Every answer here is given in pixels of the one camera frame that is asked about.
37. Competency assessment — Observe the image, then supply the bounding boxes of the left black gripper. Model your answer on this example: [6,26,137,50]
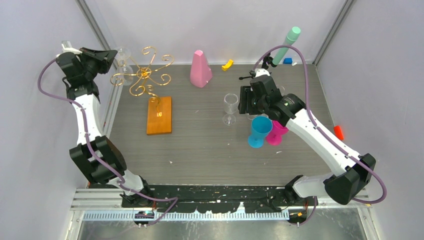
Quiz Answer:
[78,48,117,81]

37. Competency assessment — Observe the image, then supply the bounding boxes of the blue wine glass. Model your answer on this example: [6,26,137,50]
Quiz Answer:
[247,116,273,149]

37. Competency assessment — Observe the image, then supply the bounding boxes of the pink wine glass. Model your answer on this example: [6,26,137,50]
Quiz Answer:
[265,120,289,146]

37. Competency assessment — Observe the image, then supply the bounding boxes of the short ribbed clear glass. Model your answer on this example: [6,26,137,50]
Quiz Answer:
[246,114,261,121]

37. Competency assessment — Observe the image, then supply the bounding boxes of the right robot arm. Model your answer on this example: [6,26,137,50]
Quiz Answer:
[238,74,376,205]

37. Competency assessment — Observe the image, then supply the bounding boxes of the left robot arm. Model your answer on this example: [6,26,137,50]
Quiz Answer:
[55,43,154,207]

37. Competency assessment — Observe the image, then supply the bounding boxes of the yellow block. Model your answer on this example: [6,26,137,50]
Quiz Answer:
[221,59,234,72]

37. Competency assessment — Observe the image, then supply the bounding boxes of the black tripod stand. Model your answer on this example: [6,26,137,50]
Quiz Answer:
[238,53,276,80]

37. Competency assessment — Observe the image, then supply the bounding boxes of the blue block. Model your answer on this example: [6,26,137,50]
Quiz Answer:
[283,57,293,65]

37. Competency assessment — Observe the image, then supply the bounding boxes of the pink metronome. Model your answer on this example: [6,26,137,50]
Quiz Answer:
[189,50,213,88]

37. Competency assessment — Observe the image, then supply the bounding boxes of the mint green microphone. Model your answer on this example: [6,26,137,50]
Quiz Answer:
[272,26,301,67]

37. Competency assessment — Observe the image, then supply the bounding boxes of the red block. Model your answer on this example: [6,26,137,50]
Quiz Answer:
[333,125,345,141]

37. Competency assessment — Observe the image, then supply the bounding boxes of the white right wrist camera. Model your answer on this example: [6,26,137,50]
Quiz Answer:
[253,68,270,78]

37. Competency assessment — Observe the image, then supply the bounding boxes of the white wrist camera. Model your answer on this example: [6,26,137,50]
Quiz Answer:
[253,68,270,78]
[55,40,82,58]

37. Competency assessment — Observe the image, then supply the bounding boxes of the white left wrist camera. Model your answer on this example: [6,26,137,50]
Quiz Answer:
[55,40,82,58]

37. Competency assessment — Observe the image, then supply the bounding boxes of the gold wire glass rack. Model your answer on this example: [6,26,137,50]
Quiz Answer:
[109,46,175,98]

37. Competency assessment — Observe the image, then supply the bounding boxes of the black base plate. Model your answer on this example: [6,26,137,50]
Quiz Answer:
[121,185,314,214]

